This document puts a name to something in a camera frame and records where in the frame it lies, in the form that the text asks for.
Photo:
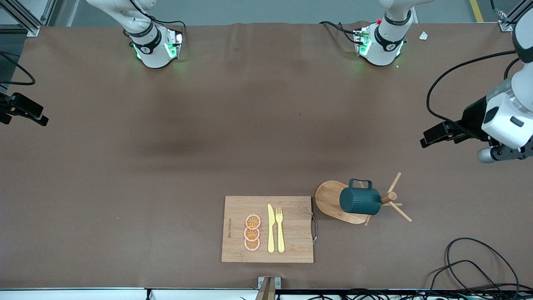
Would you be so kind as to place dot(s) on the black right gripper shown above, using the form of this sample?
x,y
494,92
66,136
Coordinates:
x,y
20,105

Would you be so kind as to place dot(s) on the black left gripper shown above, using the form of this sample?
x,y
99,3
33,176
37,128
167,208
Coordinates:
x,y
473,116

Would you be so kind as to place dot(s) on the teal cup with yellow inside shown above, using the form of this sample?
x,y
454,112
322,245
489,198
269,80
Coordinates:
x,y
358,202

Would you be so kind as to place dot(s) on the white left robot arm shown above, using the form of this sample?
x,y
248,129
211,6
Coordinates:
x,y
383,46

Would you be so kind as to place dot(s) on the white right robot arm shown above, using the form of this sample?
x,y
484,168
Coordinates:
x,y
152,50

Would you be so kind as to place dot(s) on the wooden cup rack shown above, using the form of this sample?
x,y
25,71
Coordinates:
x,y
327,200

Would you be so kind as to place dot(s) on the small white paper scrap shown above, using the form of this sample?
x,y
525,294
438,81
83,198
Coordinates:
x,y
423,36

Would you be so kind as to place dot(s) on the white table edge strip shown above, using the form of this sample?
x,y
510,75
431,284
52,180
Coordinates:
x,y
83,295

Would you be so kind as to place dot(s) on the yellow plastic fork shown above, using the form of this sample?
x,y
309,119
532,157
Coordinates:
x,y
280,237

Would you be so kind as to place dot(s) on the table cover sheet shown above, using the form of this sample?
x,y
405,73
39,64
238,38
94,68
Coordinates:
x,y
250,125

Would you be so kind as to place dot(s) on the yellow plastic knife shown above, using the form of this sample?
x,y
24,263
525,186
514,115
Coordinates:
x,y
271,233

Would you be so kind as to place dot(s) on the orange slice toy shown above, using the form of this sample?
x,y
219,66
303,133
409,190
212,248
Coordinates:
x,y
252,221

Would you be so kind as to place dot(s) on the aluminium frame profile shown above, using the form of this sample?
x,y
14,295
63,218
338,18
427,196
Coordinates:
x,y
506,27
30,26

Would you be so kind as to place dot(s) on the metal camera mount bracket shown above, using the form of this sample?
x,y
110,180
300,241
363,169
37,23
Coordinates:
x,y
266,291

